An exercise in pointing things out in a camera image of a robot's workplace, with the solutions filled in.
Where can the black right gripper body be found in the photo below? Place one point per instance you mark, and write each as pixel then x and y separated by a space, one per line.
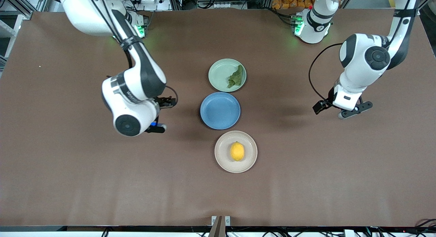
pixel 162 102

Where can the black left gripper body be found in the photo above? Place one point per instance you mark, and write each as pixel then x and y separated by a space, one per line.
pixel 329 100

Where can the green lettuce leaf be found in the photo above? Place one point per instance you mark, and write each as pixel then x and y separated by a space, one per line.
pixel 236 78

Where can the yellow lemon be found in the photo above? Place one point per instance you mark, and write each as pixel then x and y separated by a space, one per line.
pixel 237 152

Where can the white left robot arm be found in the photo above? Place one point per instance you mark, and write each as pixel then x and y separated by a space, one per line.
pixel 361 60

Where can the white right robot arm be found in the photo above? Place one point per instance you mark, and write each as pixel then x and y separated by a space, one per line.
pixel 126 94

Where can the blue round plate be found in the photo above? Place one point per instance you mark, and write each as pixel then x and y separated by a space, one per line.
pixel 219 111

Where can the pale green round plate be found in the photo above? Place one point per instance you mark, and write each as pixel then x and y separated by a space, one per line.
pixel 219 73

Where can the beige round plate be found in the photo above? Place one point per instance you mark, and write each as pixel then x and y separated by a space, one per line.
pixel 221 162

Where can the orange snack packets pile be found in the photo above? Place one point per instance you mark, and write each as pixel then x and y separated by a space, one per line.
pixel 289 0

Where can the small white box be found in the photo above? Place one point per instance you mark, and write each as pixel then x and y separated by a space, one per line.
pixel 349 233

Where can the grey metal bracket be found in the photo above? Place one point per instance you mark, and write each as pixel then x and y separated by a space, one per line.
pixel 227 220

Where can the brown camera post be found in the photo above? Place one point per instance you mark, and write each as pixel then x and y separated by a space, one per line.
pixel 217 230

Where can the aluminium frame rail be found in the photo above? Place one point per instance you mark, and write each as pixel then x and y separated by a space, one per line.
pixel 18 29

